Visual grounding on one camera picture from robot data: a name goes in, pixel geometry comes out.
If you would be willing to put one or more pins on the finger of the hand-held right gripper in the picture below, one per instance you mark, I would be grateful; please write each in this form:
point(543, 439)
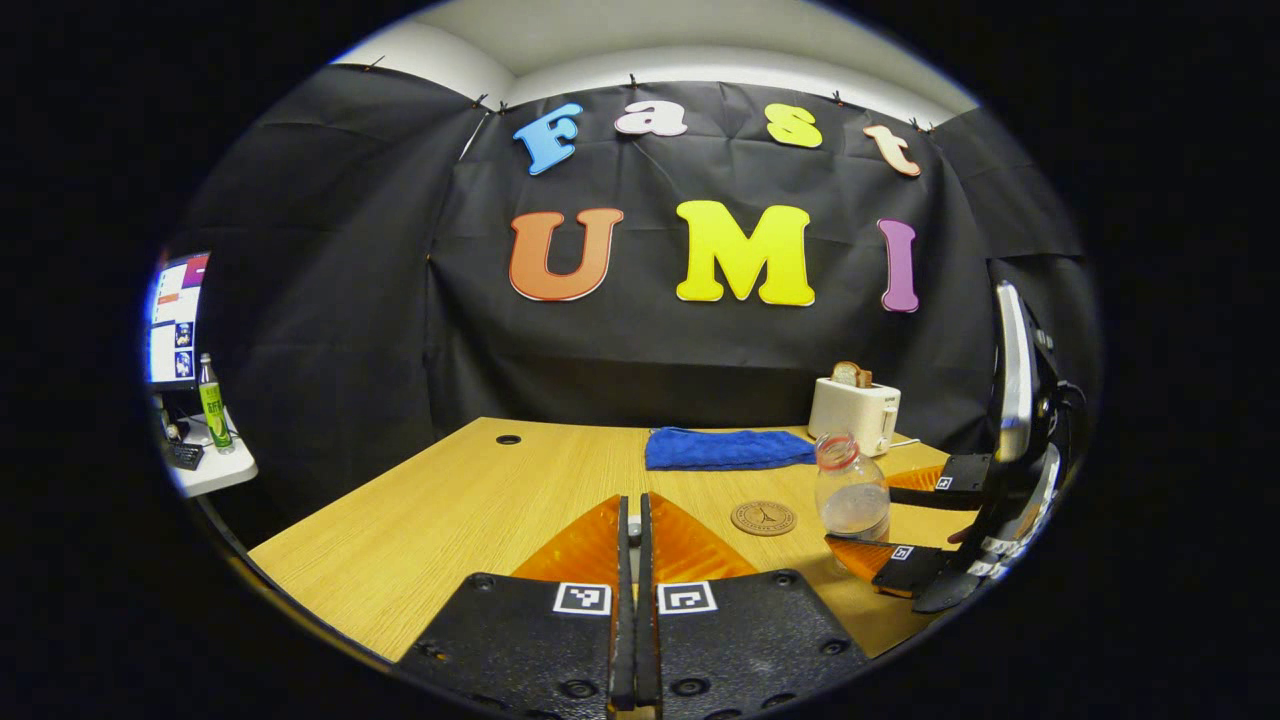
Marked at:
point(962, 475)
point(915, 570)

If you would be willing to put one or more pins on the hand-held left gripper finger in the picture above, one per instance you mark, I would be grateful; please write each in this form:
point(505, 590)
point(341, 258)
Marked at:
point(646, 620)
point(622, 620)

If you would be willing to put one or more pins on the clear plastic water bottle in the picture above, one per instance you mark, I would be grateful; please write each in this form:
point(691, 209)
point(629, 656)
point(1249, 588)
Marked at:
point(852, 495)

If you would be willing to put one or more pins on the round brown coaster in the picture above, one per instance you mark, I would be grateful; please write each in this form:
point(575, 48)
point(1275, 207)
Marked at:
point(763, 518)

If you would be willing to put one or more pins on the green drink bottle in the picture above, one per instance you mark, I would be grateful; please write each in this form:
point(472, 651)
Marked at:
point(214, 405)

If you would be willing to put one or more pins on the white toaster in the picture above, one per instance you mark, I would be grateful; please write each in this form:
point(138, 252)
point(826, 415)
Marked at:
point(853, 415)

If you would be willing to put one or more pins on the toasted bread slice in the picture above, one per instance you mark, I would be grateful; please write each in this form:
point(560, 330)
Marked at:
point(852, 375)

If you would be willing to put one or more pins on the blue towel cloth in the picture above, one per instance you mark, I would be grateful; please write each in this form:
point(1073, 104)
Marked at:
point(725, 450)

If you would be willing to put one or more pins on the white side table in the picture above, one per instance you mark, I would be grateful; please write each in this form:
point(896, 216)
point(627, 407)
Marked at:
point(215, 470)

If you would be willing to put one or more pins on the black keyboard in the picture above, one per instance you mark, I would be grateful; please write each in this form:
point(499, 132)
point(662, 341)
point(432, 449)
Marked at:
point(185, 455)

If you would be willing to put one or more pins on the computer monitor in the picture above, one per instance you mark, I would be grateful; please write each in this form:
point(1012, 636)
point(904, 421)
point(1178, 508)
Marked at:
point(178, 320)

